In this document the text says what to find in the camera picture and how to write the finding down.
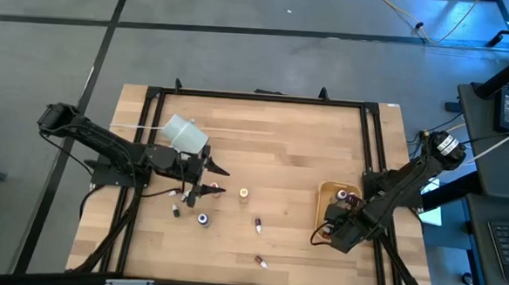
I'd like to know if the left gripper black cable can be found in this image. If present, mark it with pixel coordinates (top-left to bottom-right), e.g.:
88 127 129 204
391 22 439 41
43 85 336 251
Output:
140 165 185 200

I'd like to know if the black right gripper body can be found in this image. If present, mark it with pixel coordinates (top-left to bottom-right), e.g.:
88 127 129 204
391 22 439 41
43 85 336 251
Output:
320 200 381 256

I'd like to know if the black desk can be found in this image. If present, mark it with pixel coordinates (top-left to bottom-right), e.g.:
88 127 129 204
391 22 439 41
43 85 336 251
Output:
451 82 509 199
460 192 509 285

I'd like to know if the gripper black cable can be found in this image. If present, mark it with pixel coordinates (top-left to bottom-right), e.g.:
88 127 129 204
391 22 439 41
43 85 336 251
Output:
140 165 185 200
309 221 334 248

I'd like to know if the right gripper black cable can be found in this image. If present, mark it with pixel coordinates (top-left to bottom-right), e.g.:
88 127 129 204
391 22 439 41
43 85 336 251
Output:
309 221 334 248

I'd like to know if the black aluminium table frame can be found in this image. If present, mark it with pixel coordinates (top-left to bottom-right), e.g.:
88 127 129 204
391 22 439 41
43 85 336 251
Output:
65 72 444 285

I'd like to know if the yellow cable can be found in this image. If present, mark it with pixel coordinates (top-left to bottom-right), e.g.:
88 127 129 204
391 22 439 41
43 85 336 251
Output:
370 0 482 48

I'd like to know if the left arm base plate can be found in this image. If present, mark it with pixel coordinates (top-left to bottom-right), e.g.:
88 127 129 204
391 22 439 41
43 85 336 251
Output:
84 154 154 189

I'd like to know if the yellow plastic bin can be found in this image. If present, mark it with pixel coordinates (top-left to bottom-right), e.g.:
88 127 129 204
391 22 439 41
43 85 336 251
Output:
314 179 367 243

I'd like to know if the black diagonal desk bar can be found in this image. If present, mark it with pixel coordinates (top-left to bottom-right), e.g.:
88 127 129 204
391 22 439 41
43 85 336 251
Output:
474 52 509 101
420 168 485 216

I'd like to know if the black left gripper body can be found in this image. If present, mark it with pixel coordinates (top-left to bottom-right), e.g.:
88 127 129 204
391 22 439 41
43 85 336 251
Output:
170 143 213 210

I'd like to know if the white cable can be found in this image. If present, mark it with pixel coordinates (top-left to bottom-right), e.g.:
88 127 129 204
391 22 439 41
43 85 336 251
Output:
462 118 509 170

